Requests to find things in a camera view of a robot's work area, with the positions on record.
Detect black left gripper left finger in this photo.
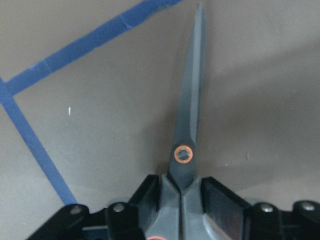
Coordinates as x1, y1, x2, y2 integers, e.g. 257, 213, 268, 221
105, 174, 160, 240

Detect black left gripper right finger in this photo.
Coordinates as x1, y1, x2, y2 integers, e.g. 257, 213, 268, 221
201, 177, 280, 240

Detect grey orange scissors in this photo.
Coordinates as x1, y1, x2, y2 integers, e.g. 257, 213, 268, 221
145, 3, 231, 240

